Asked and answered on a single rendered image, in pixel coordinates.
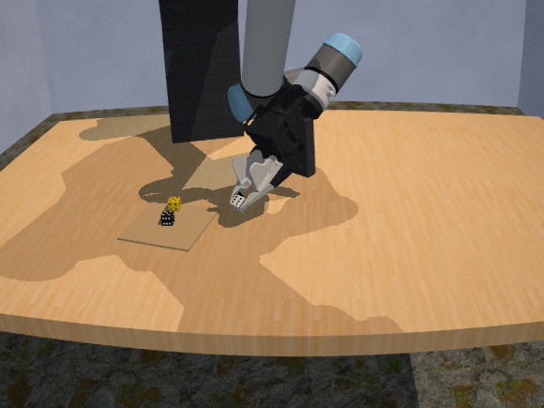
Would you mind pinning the tan square mat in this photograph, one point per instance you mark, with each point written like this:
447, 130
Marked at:
190, 222

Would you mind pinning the yellow die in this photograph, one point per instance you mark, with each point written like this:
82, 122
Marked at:
174, 203

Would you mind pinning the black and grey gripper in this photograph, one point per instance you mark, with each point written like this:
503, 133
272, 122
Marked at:
277, 133

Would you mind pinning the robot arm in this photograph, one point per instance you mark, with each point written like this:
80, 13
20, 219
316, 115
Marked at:
267, 33

